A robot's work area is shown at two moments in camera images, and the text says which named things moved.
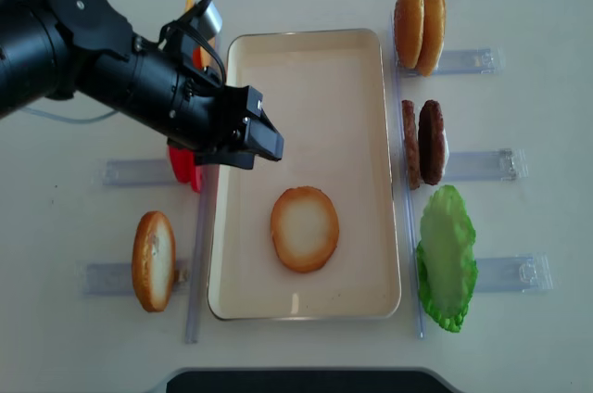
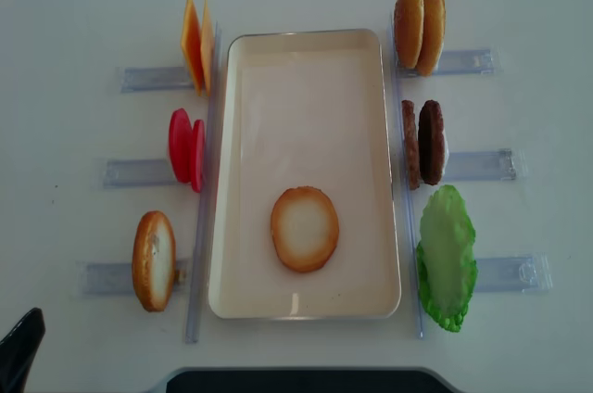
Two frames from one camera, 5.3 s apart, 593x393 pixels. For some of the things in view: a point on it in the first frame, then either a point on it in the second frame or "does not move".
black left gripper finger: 262,137 to 18,350
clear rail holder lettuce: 526,272 does not move
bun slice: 304,228 does not move
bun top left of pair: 409,24 does not move
